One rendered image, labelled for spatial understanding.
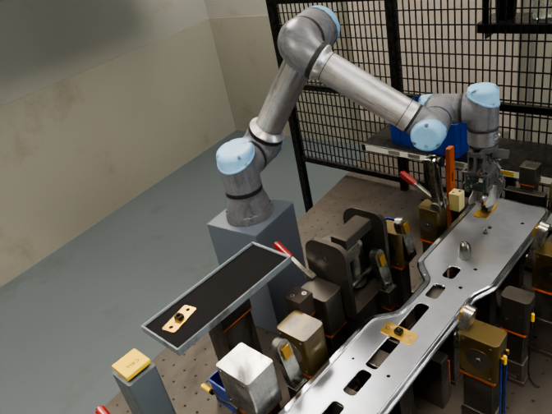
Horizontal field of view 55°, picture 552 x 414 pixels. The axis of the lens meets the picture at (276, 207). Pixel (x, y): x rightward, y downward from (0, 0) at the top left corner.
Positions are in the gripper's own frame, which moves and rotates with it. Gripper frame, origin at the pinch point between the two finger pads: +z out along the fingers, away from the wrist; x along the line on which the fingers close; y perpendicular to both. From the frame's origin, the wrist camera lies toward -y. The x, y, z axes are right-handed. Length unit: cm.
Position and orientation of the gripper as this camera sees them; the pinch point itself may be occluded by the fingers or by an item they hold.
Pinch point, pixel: (485, 204)
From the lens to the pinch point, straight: 158.7
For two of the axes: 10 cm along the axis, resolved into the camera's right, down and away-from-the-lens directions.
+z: 1.9, 8.4, 5.0
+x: 7.2, 2.3, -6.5
